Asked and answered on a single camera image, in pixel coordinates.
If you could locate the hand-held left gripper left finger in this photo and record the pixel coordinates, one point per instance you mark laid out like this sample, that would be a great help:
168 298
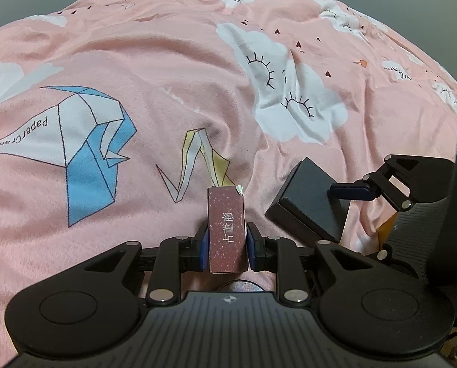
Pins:
203 247

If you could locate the maroon box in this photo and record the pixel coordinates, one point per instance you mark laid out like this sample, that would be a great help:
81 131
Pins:
226 234

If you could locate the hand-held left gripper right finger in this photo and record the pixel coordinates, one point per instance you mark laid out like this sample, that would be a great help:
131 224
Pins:
251 247

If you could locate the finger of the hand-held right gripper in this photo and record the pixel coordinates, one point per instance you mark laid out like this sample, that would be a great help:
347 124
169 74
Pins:
383 256
351 191

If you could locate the pink printed blanket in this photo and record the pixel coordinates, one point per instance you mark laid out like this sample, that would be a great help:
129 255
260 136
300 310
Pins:
136 65

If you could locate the black box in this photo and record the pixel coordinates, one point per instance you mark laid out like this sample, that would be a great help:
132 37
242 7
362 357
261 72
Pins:
309 199

